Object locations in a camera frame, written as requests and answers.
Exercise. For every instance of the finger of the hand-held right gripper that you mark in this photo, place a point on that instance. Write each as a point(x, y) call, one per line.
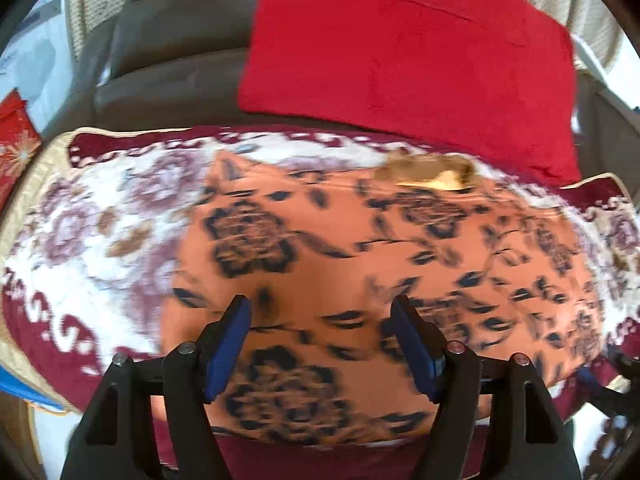
point(625, 362)
point(615, 400)

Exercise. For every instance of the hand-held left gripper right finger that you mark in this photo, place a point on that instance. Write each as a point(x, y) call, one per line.
point(417, 350)

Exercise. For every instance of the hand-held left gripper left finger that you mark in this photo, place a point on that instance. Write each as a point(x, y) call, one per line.
point(227, 350)

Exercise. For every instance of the orange floral blouse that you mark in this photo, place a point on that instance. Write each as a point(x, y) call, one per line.
point(325, 270)

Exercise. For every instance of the maroon white floral sofa mat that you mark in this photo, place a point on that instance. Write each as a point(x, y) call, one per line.
point(90, 240)

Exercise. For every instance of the blue flat object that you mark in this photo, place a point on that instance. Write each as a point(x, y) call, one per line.
point(25, 390)

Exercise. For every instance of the brown leather sofa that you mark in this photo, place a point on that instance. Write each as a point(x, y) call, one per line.
point(170, 70)

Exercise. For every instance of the red folded blanket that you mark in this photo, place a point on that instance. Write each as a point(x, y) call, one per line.
point(400, 60)

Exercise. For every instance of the red gift box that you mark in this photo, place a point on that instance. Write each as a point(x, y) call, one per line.
point(15, 150)

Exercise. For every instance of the white appliance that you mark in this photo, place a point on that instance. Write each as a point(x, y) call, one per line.
point(35, 50)

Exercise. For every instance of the white furniture frame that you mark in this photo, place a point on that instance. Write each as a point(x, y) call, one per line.
point(607, 85)

